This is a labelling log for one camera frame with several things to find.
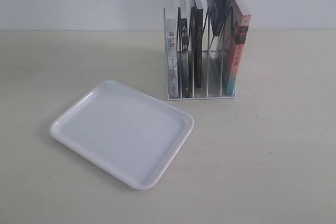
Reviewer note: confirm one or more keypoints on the dark black book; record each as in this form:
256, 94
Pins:
197, 39

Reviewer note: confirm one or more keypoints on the black grey book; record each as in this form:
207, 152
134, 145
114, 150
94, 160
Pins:
184, 49

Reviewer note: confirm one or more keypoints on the grey white illustrated book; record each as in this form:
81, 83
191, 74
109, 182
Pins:
170, 25

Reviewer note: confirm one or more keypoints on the red teal book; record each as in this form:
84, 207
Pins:
241, 21

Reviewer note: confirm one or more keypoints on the white plastic tray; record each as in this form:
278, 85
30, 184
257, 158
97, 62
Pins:
127, 133

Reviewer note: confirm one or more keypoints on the white wire book rack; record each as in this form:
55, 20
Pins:
213, 61

